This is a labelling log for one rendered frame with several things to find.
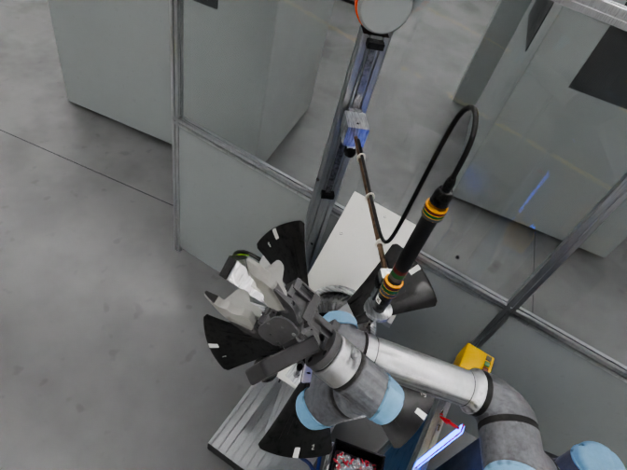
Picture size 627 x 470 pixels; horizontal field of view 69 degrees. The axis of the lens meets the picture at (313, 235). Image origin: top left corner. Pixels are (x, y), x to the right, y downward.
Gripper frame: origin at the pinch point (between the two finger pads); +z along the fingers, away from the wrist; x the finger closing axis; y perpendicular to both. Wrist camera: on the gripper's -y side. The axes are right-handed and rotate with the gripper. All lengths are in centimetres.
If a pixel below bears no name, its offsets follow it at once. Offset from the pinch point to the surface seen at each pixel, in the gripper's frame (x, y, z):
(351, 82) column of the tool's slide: -7, 95, 1
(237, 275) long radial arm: -63, 54, -15
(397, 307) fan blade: -19, 45, -46
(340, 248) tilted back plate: -39, 72, -34
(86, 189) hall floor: -221, 157, 70
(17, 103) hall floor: -261, 208, 160
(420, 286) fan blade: -13, 50, -47
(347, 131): -14, 86, -8
